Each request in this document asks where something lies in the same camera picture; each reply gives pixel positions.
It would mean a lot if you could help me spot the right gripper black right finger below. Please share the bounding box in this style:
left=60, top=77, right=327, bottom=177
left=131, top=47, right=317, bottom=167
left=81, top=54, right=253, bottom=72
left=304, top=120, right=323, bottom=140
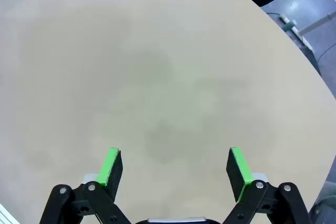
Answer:
left=223, top=146, right=313, bottom=224

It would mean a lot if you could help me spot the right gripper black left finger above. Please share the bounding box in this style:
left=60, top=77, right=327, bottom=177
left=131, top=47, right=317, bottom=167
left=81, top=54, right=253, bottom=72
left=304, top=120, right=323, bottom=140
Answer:
left=39, top=147, right=132, bottom=224

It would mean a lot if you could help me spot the grey round plug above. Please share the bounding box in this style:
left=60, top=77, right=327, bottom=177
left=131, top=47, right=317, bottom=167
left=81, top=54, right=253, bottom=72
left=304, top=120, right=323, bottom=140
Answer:
left=284, top=19, right=298, bottom=32

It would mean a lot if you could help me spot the grey metal table foot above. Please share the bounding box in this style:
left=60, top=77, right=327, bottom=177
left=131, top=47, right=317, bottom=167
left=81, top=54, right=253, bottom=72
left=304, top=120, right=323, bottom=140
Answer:
left=299, top=10, right=336, bottom=36

